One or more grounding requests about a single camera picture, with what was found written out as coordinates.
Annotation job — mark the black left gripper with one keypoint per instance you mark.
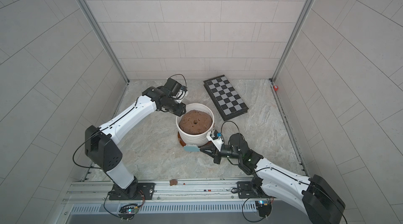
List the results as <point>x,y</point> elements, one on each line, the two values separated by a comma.
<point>179,109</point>

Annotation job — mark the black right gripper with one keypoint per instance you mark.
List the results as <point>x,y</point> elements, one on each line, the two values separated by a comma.
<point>213,151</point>

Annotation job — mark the light blue scrub brush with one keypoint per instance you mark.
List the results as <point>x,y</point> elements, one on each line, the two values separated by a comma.
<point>191,148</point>

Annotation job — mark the white ribbed ceramic pot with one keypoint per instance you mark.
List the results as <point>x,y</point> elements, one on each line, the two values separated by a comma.
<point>194,125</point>

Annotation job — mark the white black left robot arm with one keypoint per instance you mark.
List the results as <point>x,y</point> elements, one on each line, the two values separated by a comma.
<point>101,144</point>

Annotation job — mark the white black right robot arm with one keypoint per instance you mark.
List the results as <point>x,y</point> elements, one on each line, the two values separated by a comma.
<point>311,195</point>

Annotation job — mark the terracotta saucer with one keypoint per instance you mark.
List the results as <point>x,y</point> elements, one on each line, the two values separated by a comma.
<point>184,144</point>

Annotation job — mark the black grey chessboard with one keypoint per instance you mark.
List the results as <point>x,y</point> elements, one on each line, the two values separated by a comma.
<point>226,99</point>

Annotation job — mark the right circuit board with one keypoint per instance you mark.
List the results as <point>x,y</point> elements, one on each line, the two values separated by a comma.
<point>264,208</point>

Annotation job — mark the circuit board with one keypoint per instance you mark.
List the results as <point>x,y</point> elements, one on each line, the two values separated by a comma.
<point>128,210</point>
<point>264,208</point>

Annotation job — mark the left circuit board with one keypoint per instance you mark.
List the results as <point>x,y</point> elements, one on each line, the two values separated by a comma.
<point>128,210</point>

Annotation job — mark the aluminium corner profile left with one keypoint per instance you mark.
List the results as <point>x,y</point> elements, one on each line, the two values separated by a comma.
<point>101,37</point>

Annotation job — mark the aluminium corner profile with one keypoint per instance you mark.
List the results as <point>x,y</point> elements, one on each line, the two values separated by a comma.
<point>299,24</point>
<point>101,37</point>

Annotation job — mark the aluminium corner profile right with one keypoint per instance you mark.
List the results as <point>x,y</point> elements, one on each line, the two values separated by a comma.
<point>299,24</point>

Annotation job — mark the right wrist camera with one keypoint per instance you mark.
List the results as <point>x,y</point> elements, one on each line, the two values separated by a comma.
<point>216,138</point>

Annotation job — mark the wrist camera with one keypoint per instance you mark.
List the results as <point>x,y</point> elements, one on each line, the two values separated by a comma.
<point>216,138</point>
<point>174,89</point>

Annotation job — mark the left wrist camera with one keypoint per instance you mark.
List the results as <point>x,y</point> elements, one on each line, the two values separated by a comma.
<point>174,89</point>

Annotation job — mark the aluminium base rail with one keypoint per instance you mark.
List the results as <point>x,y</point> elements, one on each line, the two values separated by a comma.
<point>160,191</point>

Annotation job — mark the brown mud clump on rail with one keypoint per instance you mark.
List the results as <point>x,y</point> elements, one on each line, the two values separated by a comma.
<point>173,182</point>

